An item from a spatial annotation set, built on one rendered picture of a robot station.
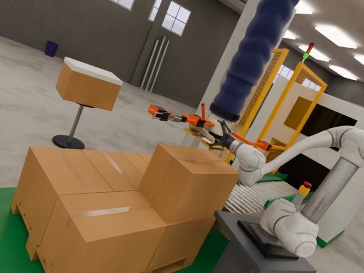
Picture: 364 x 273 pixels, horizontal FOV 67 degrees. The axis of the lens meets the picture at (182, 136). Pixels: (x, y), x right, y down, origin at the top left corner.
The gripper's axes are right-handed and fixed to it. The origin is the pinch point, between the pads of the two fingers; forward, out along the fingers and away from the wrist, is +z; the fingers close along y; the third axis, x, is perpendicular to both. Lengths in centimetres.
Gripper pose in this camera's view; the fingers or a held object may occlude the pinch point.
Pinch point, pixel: (209, 129)
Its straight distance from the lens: 174.8
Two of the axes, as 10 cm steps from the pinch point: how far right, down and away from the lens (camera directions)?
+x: 6.6, 1.0, 7.4
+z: -6.3, -4.7, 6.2
